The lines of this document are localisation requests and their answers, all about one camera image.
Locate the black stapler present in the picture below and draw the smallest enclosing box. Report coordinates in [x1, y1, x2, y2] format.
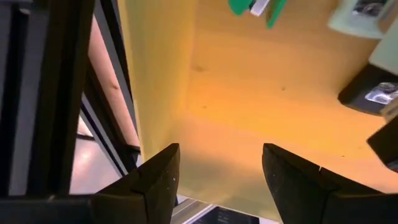
[338, 63, 398, 172]

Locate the black aluminium frame post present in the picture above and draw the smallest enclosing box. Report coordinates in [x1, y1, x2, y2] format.
[0, 0, 96, 198]

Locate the black aluminium table edge rail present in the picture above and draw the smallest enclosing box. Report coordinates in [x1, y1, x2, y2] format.
[93, 0, 142, 177]

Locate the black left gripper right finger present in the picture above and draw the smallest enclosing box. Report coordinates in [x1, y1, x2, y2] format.
[262, 142, 398, 224]

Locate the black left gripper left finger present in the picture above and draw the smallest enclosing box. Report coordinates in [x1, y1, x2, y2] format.
[0, 142, 181, 224]

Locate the green staple remover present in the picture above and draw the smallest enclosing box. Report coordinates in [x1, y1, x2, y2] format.
[228, 0, 289, 29]

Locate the mint green stapler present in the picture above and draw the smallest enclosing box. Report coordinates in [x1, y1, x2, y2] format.
[328, 0, 398, 75]

